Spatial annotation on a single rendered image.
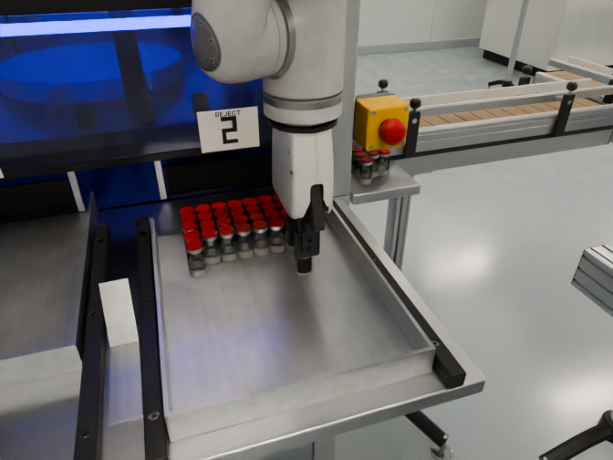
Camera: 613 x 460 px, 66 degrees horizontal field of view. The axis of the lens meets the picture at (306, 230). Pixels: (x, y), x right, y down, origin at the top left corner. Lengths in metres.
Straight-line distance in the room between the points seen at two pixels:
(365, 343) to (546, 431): 1.20
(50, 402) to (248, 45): 0.38
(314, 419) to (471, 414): 1.20
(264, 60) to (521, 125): 0.75
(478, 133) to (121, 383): 0.80
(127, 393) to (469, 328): 1.54
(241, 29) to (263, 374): 0.32
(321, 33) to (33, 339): 0.44
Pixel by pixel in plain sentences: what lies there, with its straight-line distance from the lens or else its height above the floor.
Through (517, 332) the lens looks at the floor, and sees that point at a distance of 1.96.
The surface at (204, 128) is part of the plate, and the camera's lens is 0.69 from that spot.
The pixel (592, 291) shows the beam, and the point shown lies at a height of 0.46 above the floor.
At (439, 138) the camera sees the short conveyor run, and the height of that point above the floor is 0.91.
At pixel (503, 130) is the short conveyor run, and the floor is 0.91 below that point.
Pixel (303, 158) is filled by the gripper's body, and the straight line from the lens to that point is 0.49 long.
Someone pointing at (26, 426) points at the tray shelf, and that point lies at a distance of 0.54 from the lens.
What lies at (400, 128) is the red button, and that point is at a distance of 0.75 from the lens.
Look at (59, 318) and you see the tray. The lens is 0.63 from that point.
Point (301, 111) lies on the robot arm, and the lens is 0.48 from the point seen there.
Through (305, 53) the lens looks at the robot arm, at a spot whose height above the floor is 1.17.
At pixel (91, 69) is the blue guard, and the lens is 0.67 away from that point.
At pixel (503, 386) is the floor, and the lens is 1.75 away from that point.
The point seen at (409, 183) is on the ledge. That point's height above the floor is 0.88.
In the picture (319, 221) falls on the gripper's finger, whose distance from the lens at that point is 0.52.
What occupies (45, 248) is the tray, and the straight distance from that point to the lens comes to 0.76.
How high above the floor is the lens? 1.27
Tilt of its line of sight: 33 degrees down
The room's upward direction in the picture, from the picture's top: straight up
